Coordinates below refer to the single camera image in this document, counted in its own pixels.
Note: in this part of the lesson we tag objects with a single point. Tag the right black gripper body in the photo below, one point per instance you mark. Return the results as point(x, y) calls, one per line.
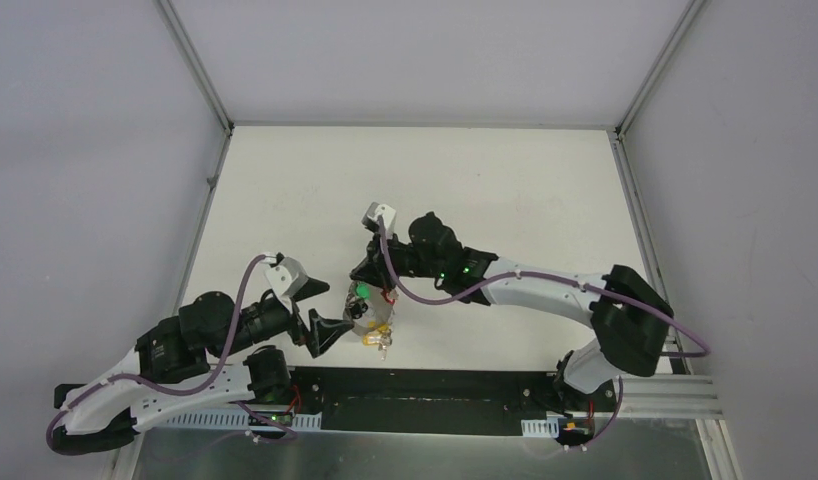
point(404, 258)

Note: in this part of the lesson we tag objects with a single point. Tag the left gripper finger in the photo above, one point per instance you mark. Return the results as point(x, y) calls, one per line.
point(303, 289)
point(324, 332)

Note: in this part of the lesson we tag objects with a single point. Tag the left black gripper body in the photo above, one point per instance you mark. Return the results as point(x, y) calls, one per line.
point(300, 316)

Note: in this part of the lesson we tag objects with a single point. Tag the large keyring with keys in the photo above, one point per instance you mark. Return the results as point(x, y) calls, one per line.
point(371, 309)

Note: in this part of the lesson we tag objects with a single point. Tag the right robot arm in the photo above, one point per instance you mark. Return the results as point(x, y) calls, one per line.
point(628, 318)

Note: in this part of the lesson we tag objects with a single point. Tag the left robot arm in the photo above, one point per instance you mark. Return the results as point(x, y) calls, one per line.
point(213, 351)

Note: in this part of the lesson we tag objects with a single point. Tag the left controller board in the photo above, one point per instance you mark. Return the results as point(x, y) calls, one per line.
point(265, 419)

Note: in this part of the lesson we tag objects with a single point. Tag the controller board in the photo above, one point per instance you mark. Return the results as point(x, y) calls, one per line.
point(575, 432)
point(265, 419)

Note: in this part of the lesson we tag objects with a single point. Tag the right controller board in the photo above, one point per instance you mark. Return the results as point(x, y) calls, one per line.
point(575, 432)

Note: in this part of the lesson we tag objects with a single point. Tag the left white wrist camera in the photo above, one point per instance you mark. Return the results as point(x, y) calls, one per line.
point(286, 276)

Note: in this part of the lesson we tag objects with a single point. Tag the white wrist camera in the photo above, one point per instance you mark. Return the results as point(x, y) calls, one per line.
point(377, 215)
point(286, 276)

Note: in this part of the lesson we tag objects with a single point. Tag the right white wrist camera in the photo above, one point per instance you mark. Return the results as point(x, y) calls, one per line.
point(377, 215)

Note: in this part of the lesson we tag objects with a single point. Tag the aluminium frame rail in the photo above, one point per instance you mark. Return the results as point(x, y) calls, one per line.
point(662, 396)

